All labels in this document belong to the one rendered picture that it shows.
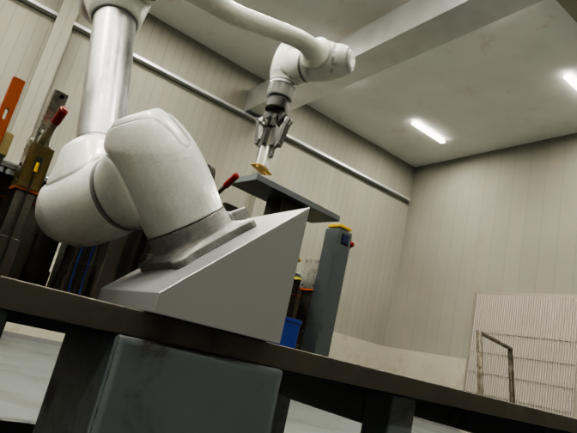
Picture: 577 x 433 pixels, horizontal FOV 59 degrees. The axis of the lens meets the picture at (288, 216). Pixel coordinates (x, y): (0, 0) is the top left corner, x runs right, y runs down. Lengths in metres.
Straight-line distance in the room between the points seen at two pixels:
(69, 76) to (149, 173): 10.19
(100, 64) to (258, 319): 0.69
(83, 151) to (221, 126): 10.97
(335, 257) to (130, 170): 0.98
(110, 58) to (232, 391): 0.78
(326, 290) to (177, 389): 0.97
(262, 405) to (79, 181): 0.52
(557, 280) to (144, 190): 11.78
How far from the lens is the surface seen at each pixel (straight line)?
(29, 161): 1.43
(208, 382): 0.86
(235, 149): 12.08
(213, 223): 0.93
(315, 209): 1.64
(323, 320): 1.72
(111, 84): 1.23
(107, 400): 0.80
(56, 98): 1.52
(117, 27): 1.34
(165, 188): 0.91
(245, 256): 0.84
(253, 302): 0.85
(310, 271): 1.95
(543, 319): 12.30
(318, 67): 1.62
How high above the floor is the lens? 0.68
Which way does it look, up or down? 15 degrees up
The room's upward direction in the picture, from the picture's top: 13 degrees clockwise
